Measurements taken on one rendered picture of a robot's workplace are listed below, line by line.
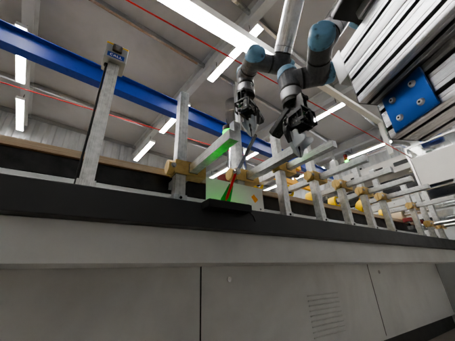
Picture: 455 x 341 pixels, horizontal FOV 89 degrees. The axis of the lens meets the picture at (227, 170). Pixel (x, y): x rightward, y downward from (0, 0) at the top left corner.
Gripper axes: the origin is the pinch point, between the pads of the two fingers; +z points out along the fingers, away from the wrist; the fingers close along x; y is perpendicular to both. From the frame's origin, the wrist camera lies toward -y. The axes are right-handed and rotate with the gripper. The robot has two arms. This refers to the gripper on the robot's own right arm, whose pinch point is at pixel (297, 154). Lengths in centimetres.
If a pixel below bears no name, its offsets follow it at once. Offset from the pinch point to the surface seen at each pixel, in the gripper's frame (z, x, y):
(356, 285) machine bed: 43, 97, -47
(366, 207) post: -1, 94, -26
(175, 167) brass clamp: 1.5, -31.5, -24.5
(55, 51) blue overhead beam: -262, -124, -272
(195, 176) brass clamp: 3.2, -24.0, -24.8
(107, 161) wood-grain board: -6, -49, -46
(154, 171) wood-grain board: -5, -32, -46
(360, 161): -11.0, 48.5, -2.5
